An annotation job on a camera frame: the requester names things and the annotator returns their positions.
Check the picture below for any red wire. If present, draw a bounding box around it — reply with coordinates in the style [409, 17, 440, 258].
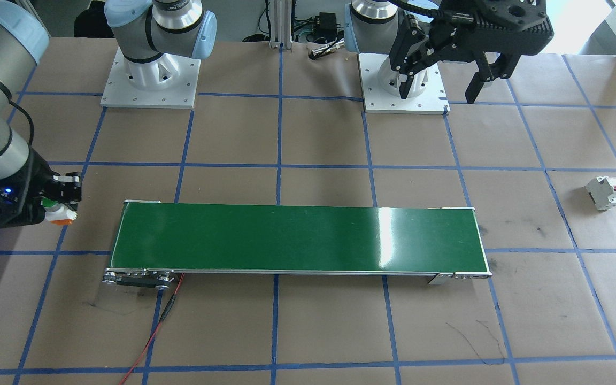
[120, 273, 186, 385]

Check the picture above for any green conveyor belt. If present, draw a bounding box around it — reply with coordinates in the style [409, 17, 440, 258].
[101, 200, 493, 292]

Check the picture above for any silver metal plug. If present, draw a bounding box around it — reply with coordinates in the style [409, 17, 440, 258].
[310, 36, 347, 60]

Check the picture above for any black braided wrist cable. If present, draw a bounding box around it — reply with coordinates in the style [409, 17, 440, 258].
[0, 60, 36, 161]

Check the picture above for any white circuit breaker red switch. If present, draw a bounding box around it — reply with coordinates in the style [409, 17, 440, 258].
[585, 175, 616, 212]

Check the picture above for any black adapter box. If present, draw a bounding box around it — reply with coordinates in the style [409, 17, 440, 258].
[314, 13, 342, 39]

